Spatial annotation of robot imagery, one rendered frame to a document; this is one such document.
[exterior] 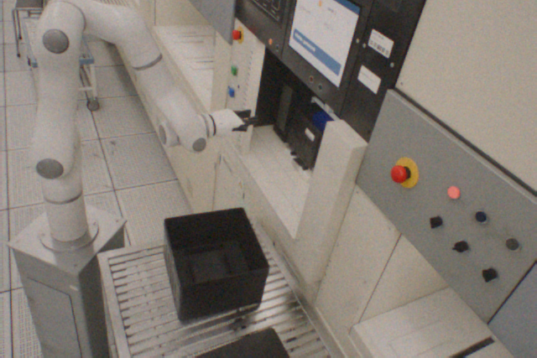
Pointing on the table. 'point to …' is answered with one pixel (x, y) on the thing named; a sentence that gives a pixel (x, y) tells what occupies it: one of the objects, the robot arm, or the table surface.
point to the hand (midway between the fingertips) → (249, 116)
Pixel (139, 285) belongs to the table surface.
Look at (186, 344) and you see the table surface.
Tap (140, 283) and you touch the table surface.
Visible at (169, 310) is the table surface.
